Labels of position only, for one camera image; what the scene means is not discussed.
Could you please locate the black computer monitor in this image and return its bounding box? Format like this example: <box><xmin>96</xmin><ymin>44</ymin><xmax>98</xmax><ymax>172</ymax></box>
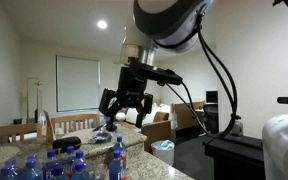
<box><xmin>205</xmin><ymin>90</ymin><xmax>219</xmax><ymax>104</ymax></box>

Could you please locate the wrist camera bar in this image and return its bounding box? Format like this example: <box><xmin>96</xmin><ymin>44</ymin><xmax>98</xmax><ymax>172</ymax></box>
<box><xmin>128</xmin><ymin>57</ymin><xmax>184</xmax><ymax>87</ymax></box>

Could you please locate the white window blind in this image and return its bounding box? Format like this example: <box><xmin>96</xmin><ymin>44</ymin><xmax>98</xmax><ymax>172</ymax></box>
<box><xmin>55</xmin><ymin>54</ymin><xmax>102</xmax><ymax>113</ymax></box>

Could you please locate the round white pillow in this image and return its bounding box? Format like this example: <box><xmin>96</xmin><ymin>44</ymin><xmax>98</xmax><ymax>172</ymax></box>
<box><xmin>114</xmin><ymin>111</ymin><xmax>128</xmax><ymax>123</ymax></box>

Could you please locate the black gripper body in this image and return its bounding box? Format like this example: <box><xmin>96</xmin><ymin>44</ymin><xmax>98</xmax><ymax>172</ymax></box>
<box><xmin>116</xmin><ymin>66</ymin><xmax>149</xmax><ymax>104</ymax></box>

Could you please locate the black glasses case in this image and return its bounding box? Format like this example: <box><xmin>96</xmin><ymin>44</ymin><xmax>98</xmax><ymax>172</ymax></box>
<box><xmin>52</xmin><ymin>135</ymin><xmax>83</xmax><ymax>154</ymax></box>

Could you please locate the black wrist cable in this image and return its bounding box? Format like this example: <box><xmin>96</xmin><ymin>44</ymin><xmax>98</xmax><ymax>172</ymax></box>
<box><xmin>163</xmin><ymin>11</ymin><xmax>242</xmax><ymax>140</ymax></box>

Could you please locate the white trash bin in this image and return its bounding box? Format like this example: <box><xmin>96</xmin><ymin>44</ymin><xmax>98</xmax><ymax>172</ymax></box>
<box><xmin>150</xmin><ymin>139</ymin><xmax>176</xmax><ymax>167</ymax></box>

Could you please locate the white bedding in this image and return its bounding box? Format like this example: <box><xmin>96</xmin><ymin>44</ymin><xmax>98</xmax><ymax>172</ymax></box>
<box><xmin>125</xmin><ymin>103</ymin><xmax>172</xmax><ymax>127</ymax></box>

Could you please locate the round ceiling light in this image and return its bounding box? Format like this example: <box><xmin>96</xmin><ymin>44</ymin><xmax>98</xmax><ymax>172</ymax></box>
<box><xmin>96</xmin><ymin>19</ymin><xmax>108</xmax><ymax>30</ymax></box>

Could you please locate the wooden bed frame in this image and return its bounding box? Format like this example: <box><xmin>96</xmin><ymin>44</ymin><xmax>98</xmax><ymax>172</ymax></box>
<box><xmin>140</xmin><ymin>111</ymin><xmax>173</xmax><ymax>154</ymax></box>

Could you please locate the Fiji water bottle lying down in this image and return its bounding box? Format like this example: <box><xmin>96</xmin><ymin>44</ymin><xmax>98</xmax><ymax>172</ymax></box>
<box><xmin>92</xmin><ymin>163</ymin><xmax>110</xmax><ymax>180</ymax></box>

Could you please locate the wooden headboard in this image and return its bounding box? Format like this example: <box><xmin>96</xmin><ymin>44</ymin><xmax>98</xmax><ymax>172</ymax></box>
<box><xmin>171</xmin><ymin>100</ymin><xmax>207</xmax><ymax>132</ymax></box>

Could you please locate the black low cabinet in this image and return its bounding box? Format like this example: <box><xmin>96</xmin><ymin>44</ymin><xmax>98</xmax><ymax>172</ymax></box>
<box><xmin>203</xmin><ymin>133</ymin><xmax>266</xmax><ymax>180</ymax></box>

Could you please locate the wooden chair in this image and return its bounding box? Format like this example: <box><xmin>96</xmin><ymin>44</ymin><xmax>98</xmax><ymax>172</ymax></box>
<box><xmin>0</xmin><ymin>122</ymin><xmax>44</xmax><ymax>145</ymax></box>
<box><xmin>50</xmin><ymin>113</ymin><xmax>101</xmax><ymax>136</ymax></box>

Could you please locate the grey speaker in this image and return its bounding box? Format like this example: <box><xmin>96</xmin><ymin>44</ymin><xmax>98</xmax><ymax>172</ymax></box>
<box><xmin>230</xmin><ymin>119</ymin><xmax>244</xmax><ymax>138</ymax></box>

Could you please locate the black office chair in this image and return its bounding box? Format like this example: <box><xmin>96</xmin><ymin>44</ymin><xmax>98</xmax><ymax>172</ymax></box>
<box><xmin>202</xmin><ymin>103</ymin><xmax>220</xmax><ymax>135</ymax></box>

